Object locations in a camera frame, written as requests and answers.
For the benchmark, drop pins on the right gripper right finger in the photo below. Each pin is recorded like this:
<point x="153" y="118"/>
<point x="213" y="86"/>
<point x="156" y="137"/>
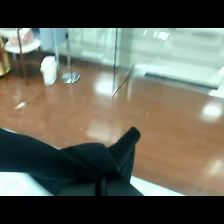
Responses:
<point x="120" y="190"/>

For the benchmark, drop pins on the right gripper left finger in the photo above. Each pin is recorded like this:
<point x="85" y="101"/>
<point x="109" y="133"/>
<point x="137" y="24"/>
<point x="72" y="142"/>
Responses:
<point x="81" y="190"/>

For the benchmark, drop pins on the black T-shirt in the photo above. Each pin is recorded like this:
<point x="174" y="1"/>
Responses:
<point x="50" y="160"/>

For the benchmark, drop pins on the white waste bin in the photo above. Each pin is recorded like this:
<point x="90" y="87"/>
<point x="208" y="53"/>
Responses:
<point x="49" y="70"/>

